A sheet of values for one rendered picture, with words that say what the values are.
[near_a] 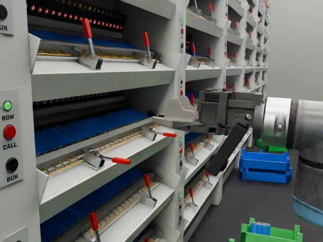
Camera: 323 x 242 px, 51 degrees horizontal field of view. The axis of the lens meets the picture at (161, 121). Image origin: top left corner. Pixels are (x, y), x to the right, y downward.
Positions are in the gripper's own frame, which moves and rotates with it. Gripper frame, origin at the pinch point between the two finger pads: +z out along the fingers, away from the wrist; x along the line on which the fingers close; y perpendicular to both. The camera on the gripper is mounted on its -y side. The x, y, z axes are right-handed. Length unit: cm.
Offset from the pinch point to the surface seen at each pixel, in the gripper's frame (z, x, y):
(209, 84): 14, -103, 1
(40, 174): 7.9, 27.4, -4.3
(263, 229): -20, -67, -53
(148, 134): 9.7, -16.3, -7.1
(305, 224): -37, -96, -60
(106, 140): 12.7, 0.3, -5.8
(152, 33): 16.8, -33.4, 20.2
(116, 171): 8.9, 2.7, -11.5
